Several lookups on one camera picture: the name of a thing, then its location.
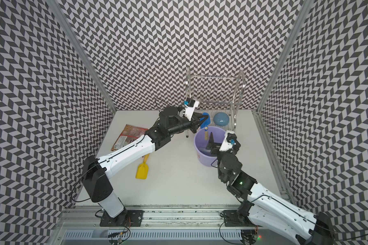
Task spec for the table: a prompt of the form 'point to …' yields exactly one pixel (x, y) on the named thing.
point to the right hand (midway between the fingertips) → (220, 137)
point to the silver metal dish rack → (213, 99)
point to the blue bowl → (221, 119)
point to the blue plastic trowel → (205, 124)
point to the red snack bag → (129, 134)
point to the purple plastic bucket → (205, 157)
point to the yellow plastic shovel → (142, 169)
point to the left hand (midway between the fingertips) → (207, 117)
